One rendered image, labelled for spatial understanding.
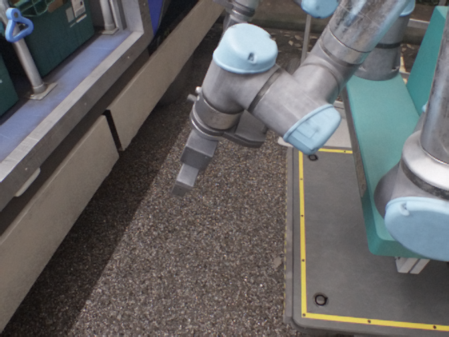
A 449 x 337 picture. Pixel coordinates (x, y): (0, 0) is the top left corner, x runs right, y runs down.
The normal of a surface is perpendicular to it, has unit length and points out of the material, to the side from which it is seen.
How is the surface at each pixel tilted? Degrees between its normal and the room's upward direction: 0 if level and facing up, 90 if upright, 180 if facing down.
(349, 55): 98
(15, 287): 90
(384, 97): 0
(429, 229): 98
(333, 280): 0
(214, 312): 0
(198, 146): 25
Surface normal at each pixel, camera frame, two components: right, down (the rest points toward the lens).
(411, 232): -0.50, 0.72
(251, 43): 0.33, -0.48
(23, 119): -0.03, -0.69
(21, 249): 0.96, 0.18
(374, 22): -0.18, 0.80
